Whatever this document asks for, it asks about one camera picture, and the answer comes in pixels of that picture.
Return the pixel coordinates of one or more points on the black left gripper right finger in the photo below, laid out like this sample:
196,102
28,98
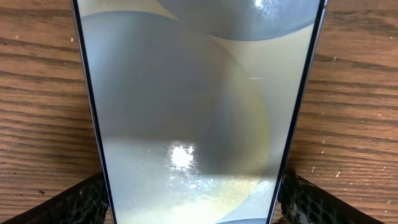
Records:
302,202

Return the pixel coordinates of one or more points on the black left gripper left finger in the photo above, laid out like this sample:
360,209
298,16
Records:
84,203

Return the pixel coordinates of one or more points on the blue Galaxy smartphone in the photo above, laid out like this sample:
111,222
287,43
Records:
195,102

